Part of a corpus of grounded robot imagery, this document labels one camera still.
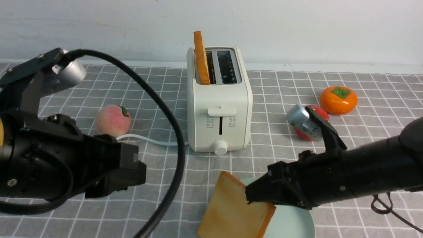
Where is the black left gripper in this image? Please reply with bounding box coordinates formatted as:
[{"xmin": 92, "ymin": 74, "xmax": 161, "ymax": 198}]
[{"xmin": 43, "ymin": 114, "xmax": 147, "ymax": 199}]

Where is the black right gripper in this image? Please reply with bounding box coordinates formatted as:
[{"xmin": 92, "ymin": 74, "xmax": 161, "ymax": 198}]
[{"xmin": 245, "ymin": 150, "xmax": 344, "ymax": 210}]

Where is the toast slice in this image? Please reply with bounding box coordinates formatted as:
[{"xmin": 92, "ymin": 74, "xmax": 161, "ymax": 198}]
[
  {"xmin": 193, "ymin": 31, "xmax": 210, "ymax": 85},
  {"xmin": 197, "ymin": 171, "xmax": 276, "ymax": 238}
]

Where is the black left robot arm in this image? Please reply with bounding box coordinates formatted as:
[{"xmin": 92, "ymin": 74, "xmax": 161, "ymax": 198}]
[{"xmin": 1, "ymin": 113, "xmax": 147, "ymax": 201}]

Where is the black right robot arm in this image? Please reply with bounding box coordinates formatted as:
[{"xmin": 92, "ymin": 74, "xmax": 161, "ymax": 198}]
[{"xmin": 245, "ymin": 118, "xmax": 423, "ymax": 210}]

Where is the white two-slot toaster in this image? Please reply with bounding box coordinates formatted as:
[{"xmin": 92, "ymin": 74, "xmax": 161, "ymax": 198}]
[{"xmin": 186, "ymin": 46, "xmax": 253, "ymax": 155}]

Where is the light green plate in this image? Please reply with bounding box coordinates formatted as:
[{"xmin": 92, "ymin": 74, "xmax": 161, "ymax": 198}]
[{"xmin": 239, "ymin": 178, "xmax": 316, "ymax": 238}]

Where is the pink peach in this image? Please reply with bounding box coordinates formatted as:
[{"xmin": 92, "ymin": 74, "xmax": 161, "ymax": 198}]
[{"xmin": 94, "ymin": 104, "xmax": 132, "ymax": 137}]

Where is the red apple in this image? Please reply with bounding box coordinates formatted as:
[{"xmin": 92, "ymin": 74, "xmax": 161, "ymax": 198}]
[{"xmin": 293, "ymin": 105, "xmax": 330, "ymax": 142}]

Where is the orange persimmon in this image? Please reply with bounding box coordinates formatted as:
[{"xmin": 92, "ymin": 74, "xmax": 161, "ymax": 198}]
[{"xmin": 319, "ymin": 86, "xmax": 358, "ymax": 115}]

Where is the grey checked tablecloth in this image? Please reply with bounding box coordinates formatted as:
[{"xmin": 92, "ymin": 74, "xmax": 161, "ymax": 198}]
[{"xmin": 1, "ymin": 65, "xmax": 422, "ymax": 238}]

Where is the white toaster power cable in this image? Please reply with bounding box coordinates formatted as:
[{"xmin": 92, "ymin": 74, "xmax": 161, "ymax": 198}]
[{"xmin": 116, "ymin": 134, "xmax": 190, "ymax": 146}]

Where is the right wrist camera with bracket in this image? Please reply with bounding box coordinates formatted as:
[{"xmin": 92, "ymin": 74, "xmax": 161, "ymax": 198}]
[{"xmin": 286, "ymin": 104, "xmax": 347, "ymax": 156}]

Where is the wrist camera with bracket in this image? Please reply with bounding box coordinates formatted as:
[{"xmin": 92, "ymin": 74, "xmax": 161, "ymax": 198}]
[
  {"xmin": 286, "ymin": 104, "xmax": 347, "ymax": 156},
  {"xmin": 0, "ymin": 48, "xmax": 87, "ymax": 114}
]

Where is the thin black right cable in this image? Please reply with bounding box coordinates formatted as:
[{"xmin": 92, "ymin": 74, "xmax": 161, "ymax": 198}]
[{"xmin": 370, "ymin": 192, "xmax": 423, "ymax": 233}]

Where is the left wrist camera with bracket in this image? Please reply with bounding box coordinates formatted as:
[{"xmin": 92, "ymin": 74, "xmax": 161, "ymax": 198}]
[{"xmin": 0, "ymin": 48, "xmax": 87, "ymax": 114}]

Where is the thick black left cable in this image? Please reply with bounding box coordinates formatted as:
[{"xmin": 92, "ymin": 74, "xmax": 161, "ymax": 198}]
[{"xmin": 0, "ymin": 49, "xmax": 186, "ymax": 238}]

